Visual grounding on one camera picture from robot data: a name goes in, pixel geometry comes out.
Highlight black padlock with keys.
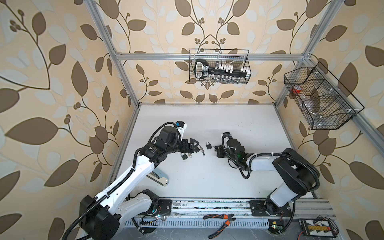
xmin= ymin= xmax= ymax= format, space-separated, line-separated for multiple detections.
xmin=195 ymin=146 xmax=205 ymax=156

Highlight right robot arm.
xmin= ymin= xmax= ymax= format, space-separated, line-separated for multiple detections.
xmin=216 ymin=132 xmax=320 ymax=216

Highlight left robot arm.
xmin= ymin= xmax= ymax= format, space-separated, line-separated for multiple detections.
xmin=62 ymin=121 xmax=199 ymax=240

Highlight red orange pliers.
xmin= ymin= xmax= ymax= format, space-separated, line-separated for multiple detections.
xmin=202 ymin=213 xmax=237 ymax=240

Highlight black white tool in basket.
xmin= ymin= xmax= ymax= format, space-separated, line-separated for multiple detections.
xmin=192 ymin=59 xmax=251 ymax=79

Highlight red cap item in basket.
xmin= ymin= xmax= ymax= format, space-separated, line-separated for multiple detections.
xmin=292 ymin=85 xmax=302 ymax=95

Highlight black power board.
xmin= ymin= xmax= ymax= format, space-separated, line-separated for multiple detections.
xmin=299 ymin=216 xmax=340 ymax=238

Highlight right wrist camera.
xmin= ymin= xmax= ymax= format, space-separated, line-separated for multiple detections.
xmin=222 ymin=132 xmax=233 ymax=140

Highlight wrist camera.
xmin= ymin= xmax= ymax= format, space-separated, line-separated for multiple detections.
xmin=222 ymin=132 xmax=233 ymax=140
xmin=175 ymin=121 xmax=187 ymax=137

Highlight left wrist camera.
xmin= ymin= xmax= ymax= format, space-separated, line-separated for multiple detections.
xmin=175 ymin=121 xmax=187 ymax=137

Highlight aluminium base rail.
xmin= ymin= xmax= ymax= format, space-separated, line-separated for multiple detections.
xmin=126 ymin=198 xmax=337 ymax=230

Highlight back wire basket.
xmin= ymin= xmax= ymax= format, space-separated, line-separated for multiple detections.
xmin=189 ymin=48 xmax=252 ymax=85

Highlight wire basket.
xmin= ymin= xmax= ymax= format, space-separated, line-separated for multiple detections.
xmin=189 ymin=48 xmax=252 ymax=85
xmin=284 ymin=62 xmax=365 ymax=130

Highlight right wire basket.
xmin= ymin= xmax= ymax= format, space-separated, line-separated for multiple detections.
xmin=284 ymin=62 xmax=365 ymax=130

